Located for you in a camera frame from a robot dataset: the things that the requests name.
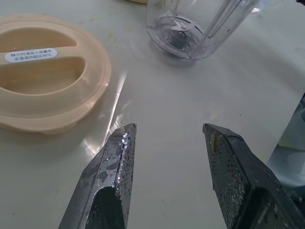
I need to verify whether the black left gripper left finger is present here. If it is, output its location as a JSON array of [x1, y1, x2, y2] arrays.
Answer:
[[58, 123, 137, 229]]

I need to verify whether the beige blender lid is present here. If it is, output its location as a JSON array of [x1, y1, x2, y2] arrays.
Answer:
[[0, 13, 112, 135]]

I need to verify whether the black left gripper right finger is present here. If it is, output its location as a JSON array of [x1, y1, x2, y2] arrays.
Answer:
[[202, 123, 305, 229]]

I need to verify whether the clear blender jar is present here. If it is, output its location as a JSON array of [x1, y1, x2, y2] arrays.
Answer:
[[145, 0, 263, 66]]

